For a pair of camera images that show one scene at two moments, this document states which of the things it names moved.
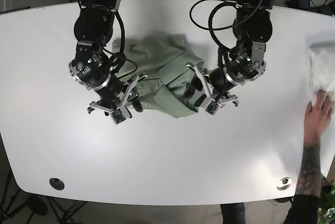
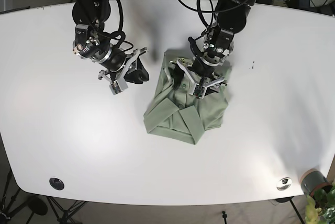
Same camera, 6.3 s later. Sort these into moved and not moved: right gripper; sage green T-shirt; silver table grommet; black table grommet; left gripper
Moved: left gripper; right gripper; sage green T-shirt
Not moved: black table grommet; silver table grommet
